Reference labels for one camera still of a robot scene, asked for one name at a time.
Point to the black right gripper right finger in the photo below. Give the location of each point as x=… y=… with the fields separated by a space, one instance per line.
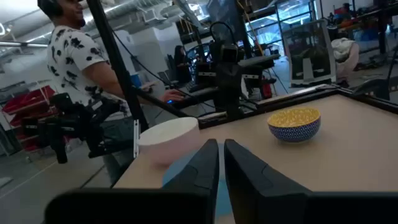
x=248 y=186

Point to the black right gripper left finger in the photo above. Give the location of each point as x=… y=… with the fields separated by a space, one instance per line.
x=202 y=174

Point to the yellow bowl with blue pattern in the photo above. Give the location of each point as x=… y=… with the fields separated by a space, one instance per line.
x=293 y=124

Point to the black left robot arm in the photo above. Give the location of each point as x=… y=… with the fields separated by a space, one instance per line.
x=229 y=81

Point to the pale pink bowl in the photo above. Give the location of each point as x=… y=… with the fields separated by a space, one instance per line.
x=169 y=140

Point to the red fire extinguisher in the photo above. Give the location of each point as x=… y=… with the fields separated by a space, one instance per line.
x=266 y=88

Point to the seated person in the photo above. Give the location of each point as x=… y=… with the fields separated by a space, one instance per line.
x=182 y=63

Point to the white framed dark panel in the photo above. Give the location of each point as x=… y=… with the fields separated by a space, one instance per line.
x=309 y=53

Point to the white cloth bundle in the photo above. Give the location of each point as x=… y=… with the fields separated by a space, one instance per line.
x=345 y=56

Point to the red storage bins rack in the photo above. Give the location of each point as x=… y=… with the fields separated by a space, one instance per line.
x=29 y=102

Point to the fluorescent ceiling light tube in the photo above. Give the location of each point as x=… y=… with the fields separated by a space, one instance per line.
x=21 y=44

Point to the white bracket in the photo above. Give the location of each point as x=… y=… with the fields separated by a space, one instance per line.
x=136 y=138

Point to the black table edge rail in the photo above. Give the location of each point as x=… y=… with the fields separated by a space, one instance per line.
x=311 y=96

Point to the black slanted frame pole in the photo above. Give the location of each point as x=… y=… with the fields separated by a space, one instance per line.
x=118 y=65

